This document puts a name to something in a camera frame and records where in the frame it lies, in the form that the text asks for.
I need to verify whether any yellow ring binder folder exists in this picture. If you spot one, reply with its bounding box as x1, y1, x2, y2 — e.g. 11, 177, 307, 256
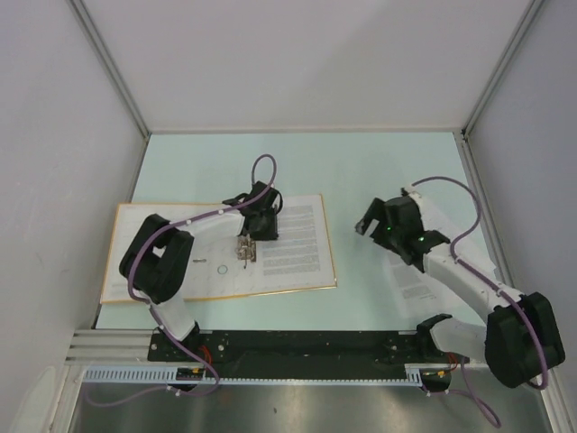
101, 195, 337, 303

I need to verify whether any printed paper sheet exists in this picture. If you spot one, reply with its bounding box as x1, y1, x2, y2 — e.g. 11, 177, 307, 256
254, 194, 337, 293

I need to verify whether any printed paper stack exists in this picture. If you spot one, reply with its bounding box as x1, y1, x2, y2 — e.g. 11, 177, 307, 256
382, 193, 499, 326

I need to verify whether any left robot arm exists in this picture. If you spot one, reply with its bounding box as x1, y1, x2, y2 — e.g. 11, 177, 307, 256
119, 181, 284, 361

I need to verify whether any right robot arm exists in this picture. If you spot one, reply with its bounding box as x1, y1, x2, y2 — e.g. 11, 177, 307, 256
355, 192, 565, 391

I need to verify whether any metal lever arch mechanism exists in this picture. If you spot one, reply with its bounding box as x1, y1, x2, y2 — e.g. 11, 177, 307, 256
235, 235, 257, 269

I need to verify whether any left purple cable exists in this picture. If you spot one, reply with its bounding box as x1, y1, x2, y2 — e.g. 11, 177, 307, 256
85, 154, 279, 398

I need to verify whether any purple cable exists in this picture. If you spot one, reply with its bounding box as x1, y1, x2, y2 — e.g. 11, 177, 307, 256
409, 176, 551, 429
85, 154, 279, 398

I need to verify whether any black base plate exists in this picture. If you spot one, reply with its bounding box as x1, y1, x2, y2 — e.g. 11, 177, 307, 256
148, 329, 470, 380

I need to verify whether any white slotted cable duct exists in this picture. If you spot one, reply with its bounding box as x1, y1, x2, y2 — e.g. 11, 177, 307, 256
83, 365, 449, 387

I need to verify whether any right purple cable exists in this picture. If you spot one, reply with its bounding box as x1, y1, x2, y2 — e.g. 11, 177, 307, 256
409, 176, 551, 429

